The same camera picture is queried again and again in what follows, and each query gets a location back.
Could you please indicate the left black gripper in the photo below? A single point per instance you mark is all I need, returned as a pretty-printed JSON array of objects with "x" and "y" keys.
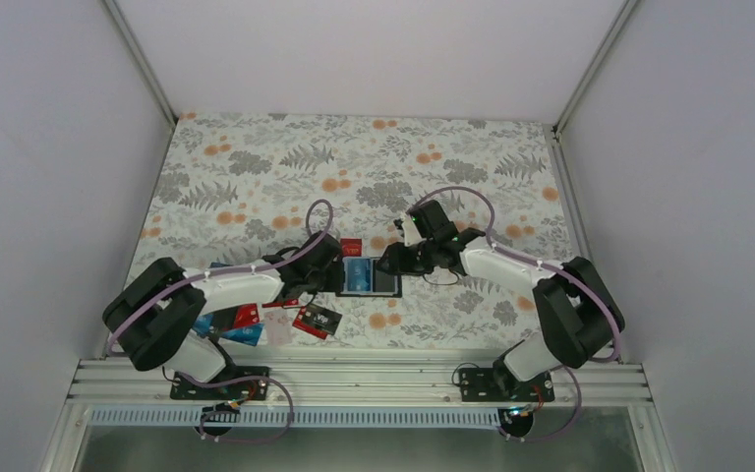
[{"x": 335, "y": 283}]

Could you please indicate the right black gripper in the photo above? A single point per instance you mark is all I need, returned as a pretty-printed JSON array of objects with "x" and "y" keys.
[{"x": 397, "y": 261}]

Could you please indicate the blue card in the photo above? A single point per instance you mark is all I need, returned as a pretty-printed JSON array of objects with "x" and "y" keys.
[
  {"x": 203, "y": 325},
  {"x": 358, "y": 275},
  {"x": 248, "y": 335}
]

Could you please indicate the black card holder wallet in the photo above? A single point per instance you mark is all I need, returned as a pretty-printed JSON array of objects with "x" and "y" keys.
[{"x": 385, "y": 285}]

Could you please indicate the pale pink blossom card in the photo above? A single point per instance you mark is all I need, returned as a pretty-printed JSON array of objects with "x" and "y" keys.
[{"x": 278, "y": 327}]

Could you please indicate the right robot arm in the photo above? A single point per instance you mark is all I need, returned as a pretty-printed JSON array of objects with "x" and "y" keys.
[{"x": 576, "y": 312}]

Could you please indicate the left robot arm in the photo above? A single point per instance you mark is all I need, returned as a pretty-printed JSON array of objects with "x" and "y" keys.
[{"x": 152, "y": 319}]

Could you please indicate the red VIP card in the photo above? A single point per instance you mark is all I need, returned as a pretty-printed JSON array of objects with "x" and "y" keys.
[{"x": 351, "y": 247}]

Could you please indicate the black patterned card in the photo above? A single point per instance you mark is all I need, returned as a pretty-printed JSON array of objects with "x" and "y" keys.
[{"x": 322, "y": 320}]

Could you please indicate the red card lower left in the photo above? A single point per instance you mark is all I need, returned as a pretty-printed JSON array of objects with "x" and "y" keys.
[{"x": 246, "y": 315}]

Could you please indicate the floral patterned table mat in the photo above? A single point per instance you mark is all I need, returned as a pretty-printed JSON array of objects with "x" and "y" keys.
[{"x": 237, "y": 186}]

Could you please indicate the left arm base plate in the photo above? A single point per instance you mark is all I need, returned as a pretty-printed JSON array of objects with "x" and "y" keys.
[{"x": 233, "y": 383}]

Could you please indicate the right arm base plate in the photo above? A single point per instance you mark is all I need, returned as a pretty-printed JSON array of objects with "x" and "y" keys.
[{"x": 488, "y": 385}]

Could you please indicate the aluminium rail frame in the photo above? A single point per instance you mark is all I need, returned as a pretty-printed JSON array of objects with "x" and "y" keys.
[{"x": 362, "y": 377}]

